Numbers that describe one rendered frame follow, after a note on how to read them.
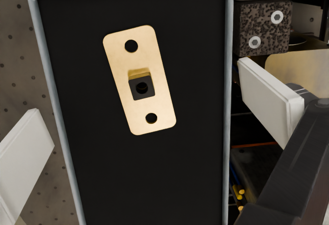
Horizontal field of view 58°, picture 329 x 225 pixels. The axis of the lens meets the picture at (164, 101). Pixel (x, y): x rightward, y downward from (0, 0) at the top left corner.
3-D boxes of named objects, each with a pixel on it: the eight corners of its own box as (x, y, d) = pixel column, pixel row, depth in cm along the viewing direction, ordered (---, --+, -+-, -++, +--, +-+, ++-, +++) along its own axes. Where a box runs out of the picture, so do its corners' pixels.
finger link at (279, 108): (287, 101, 12) (305, 97, 12) (236, 58, 19) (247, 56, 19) (291, 161, 13) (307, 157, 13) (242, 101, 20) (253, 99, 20)
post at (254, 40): (206, 11, 66) (289, 54, 29) (183, 12, 66) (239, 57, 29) (205, -13, 64) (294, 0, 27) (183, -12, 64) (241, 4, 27)
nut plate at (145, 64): (176, 123, 25) (178, 130, 23) (132, 134, 25) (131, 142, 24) (152, 22, 21) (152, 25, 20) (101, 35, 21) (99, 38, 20)
